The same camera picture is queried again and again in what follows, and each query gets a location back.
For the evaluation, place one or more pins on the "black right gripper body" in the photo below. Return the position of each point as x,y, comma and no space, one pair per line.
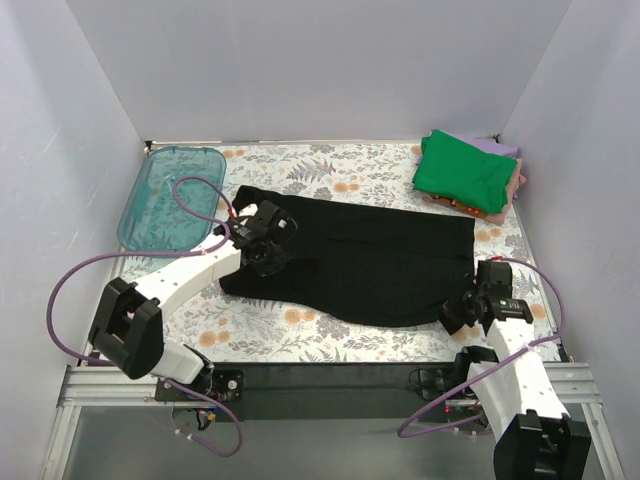
461,310

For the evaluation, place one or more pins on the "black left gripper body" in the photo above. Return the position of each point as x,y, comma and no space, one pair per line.
270,257

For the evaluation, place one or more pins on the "black t-shirt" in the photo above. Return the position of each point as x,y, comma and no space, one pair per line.
362,264

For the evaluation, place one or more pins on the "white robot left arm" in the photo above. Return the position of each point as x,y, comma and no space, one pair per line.
128,327

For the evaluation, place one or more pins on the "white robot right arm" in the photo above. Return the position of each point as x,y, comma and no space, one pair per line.
536,438

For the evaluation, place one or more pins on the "orange patterned folded t-shirt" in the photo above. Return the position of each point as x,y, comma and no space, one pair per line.
458,206

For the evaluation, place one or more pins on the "floral patterned table mat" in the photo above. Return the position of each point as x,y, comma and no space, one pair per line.
231,329

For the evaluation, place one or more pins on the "teal transparent plastic tray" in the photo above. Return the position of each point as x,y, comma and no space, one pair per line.
152,219

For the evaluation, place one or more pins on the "pink folded t-shirt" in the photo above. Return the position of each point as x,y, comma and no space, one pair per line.
517,180

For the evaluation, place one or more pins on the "green folded t-shirt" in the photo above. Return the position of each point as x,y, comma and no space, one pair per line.
454,169

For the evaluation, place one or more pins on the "lavender folded t-shirt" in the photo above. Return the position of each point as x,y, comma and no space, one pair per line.
491,146

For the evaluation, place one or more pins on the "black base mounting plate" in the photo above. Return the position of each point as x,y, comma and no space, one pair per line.
321,391

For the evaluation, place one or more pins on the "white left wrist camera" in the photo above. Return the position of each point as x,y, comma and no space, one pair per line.
249,210

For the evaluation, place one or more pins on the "aluminium frame rail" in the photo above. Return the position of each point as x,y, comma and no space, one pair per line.
101,386

